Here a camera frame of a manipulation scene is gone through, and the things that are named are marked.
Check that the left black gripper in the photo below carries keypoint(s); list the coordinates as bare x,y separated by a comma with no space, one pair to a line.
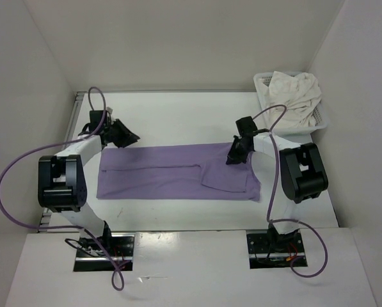
132,138

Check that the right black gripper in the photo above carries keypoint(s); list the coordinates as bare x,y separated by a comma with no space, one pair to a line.
233,157

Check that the purple t shirt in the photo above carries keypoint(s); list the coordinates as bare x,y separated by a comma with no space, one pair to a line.
184,172

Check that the white t shirt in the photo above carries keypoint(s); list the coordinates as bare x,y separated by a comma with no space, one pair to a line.
293,100

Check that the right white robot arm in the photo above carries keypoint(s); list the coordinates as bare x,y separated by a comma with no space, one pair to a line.
299,173

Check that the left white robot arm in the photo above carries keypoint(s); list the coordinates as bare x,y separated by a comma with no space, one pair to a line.
61,181

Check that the white plastic laundry basket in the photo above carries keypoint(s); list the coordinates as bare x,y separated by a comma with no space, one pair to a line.
319,115

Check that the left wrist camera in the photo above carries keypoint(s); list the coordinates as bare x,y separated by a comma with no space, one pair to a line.
95,118

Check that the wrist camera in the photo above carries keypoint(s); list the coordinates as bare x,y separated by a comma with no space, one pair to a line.
246,127
95,118

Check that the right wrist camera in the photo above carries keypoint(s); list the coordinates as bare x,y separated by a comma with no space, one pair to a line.
246,127

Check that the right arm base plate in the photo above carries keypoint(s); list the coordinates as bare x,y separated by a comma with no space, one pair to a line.
269,250

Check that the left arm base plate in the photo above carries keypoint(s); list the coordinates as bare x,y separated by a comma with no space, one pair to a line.
90,258

